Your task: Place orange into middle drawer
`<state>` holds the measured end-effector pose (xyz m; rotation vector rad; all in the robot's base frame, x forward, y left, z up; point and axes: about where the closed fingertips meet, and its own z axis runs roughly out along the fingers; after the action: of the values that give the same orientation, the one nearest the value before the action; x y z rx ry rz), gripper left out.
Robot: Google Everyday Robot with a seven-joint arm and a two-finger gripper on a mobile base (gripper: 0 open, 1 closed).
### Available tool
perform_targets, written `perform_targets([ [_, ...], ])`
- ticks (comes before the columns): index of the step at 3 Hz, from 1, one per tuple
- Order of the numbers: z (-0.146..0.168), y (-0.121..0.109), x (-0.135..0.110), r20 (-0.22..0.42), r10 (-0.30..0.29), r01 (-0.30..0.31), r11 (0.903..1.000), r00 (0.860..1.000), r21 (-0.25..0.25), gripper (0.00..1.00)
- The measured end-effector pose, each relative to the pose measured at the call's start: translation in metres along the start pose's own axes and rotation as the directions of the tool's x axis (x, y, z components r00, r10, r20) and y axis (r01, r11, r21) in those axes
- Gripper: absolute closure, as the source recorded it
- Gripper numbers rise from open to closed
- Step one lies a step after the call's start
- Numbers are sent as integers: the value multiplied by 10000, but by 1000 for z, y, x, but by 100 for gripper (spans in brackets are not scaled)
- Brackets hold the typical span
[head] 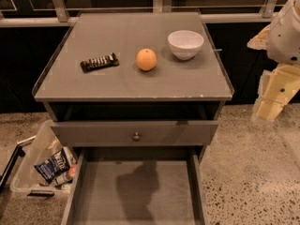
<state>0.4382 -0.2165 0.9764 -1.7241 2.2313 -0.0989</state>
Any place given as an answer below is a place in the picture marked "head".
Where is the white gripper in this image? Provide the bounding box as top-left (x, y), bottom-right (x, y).
top-left (247, 0), bottom-right (300, 121)

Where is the orange fruit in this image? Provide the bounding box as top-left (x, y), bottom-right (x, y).
top-left (136, 49), bottom-right (158, 71)

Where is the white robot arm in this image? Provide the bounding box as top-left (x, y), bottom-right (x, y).
top-left (247, 0), bottom-right (300, 121)

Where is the grey drawer cabinet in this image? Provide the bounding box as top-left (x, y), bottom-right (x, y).
top-left (33, 12), bottom-right (233, 152)

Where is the grey top drawer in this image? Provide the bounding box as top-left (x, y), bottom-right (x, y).
top-left (51, 120), bottom-right (218, 147)

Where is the grey open middle drawer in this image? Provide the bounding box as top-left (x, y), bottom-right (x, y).
top-left (61, 148), bottom-right (207, 225)

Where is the white ceramic bowl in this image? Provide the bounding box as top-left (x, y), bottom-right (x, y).
top-left (168, 30), bottom-right (204, 60)

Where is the dark snack bar packet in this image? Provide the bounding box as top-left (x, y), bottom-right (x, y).
top-left (80, 53), bottom-right (119, 73)

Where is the small red fruit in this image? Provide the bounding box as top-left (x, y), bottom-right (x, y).
top-left (67, 165), bottom-right (77, 179)

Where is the blue chip bag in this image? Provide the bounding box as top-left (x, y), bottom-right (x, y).
top-left (34, 148), bottom-right (71, 184)

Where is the clear plastic bin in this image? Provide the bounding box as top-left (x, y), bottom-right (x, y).
top-left (10, 120), bottom-right (78, 196)

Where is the metal railing frame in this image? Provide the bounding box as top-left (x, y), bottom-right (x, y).
top-left (0, 0), bottom-right (288, 27)

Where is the black metal frame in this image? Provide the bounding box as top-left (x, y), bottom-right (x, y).
top-left (0, 136), bottom-right (35, 193)

